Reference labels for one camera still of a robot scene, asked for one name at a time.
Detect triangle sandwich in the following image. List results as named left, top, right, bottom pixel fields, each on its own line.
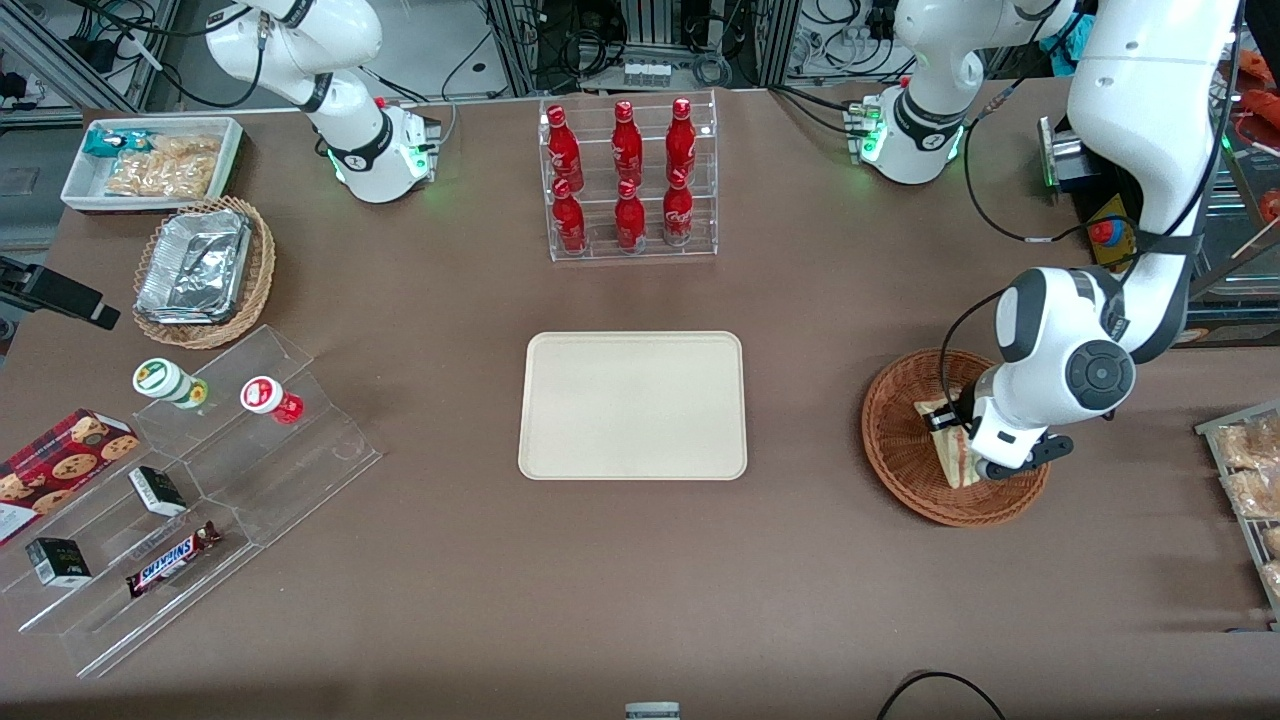
left=915, top=400, right=986, bottom=491

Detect round brown wicker basket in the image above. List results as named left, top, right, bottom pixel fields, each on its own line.
left=861, top=347, right=1052, bottom=528

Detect tray of packaged pastries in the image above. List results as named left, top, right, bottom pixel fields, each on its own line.
left=1195, top=400, right=1280, bottom=631

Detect beige rectangular tray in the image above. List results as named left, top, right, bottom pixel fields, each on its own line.
left=518, top=331, right=748, bottom=482

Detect oval light wicker basket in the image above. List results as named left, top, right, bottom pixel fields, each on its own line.
left=132, top=196, right=276, bottom=350

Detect aluminium foil tray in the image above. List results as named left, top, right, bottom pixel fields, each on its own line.
left=135, top=208, right=253, bottom=326

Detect white rectangular snack tray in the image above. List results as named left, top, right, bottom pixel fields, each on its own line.
left=60, top=117, right=246, bottom=214

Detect black yellow control box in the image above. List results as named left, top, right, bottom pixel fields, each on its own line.
left=1075, top=150, right=1280, bottom=347

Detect silver metal box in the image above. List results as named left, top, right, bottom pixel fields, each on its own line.
left=1038, top=117, right=1089, bottom=196

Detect red cola bottle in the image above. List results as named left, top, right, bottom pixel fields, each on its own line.
left=611, top=101, right=644, bottom=188
left=546, top=105, right=585, bottom=193
left=552, top=178, right=589, bottom=254
left=666, top=98, right=697, bottom=184
left=662, top=168, right=695, bottom=247
left=614, top=179, right=647, bottom=251

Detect clear acrylic bottle rack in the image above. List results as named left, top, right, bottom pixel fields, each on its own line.
left=538, top=90, right=719, bottom=263

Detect teal cloth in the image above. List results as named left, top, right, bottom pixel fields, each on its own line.
left=1040, top=10, right=1086, bottom=77

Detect clear acrylic stepped stand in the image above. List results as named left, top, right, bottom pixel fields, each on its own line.
left=0, top=324, right=384, bottom=679

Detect green label white bottle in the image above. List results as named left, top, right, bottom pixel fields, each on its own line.
left=133, top=358, right=209, bottom=411

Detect brown Snickers bar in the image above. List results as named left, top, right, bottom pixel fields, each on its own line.
left=125, top=521, right=222, bottom=599

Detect small black box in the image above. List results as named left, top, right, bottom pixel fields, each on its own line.
left=25, top=537, right=93, bottom=587
left=128, top=466, right=188, bottom=518

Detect clear bag rice crackers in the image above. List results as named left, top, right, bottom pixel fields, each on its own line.
left=105, top=150, right=216, bottom=199
left=150, top=135, right=223, bottom=169

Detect teal snack packet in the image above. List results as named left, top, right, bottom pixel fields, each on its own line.
left=82, top=128, right=151, bottom=161

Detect red tartan cookie box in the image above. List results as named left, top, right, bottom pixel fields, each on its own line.
left=0, top=408, right=141, bottom=546

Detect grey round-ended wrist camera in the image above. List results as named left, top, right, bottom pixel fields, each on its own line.
left=985, top=436, right=1076, bottom=483

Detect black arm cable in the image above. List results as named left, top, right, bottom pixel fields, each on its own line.
left=938, top=75, right=1131, bottom=406

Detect black floor cable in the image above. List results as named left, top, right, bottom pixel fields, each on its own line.
left=878, top=671, right=1006, bottom=720

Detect aluminium frame post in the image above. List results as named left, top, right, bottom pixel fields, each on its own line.
left=760, top=0, right=801, bottom=89
left=488, top=0, right=536, bottom=98

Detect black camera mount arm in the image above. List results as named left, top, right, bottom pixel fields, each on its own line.
left=0, top=255, right=121, bottom=331

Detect aluminium frame rail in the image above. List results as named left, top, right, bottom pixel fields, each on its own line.
left=0, top=0, right=181, bottom=126

